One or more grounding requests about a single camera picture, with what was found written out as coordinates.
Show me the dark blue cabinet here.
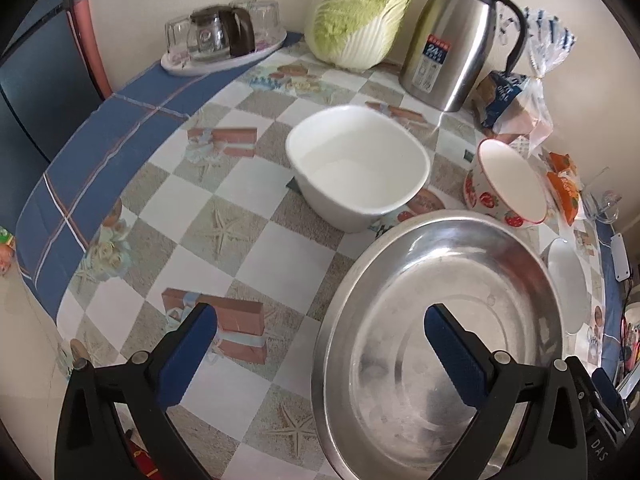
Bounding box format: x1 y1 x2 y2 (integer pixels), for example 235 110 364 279
0 10 103 161

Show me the clear glass holder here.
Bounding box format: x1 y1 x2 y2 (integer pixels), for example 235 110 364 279
582 189 621 224

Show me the white power strip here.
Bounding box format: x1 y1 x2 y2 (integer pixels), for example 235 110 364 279
611 234 632 281

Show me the colourful floor packet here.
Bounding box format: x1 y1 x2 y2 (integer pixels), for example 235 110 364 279
0 227 18 277

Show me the large stainless steel basin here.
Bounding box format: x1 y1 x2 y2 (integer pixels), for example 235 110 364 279
311 210 566 480

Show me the strawberry print bowl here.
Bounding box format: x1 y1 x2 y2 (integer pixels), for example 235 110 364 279
464 138 551 228

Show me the colourful clutter pile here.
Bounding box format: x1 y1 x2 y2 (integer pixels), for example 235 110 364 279
619 305 640 391

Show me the stainless steel thermos jug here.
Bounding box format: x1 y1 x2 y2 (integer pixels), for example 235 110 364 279
399 0 528 112

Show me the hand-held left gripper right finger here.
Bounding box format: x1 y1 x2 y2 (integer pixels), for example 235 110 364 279
424 303 588 480

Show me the pink upright panel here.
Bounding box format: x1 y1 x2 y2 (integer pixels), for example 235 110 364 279
70 0 113 101

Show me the red object under table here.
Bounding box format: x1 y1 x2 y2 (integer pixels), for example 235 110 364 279
125 437 162 480

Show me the white oval tray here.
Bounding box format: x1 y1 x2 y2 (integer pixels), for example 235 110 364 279
160 30 288 78

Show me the clear bread bag blue print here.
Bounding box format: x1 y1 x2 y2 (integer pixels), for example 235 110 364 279
472 7 576 148

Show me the checkered printed tablecloth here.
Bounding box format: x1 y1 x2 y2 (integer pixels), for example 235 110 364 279
15 30 631 480

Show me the glass teapot with brown handle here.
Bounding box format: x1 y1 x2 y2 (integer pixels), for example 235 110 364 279
186 6 256 61

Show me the white square bowl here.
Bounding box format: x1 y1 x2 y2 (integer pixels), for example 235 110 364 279
285 105 432 234

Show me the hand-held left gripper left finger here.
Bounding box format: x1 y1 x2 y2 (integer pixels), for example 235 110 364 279
54 302 218 480

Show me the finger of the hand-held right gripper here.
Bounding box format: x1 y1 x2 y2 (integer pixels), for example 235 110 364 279
592 367 627 431

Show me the small white plate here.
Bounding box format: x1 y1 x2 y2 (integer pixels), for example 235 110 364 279
542 237 592 336

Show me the napa cabbage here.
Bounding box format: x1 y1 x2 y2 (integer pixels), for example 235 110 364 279
304 0 412 72

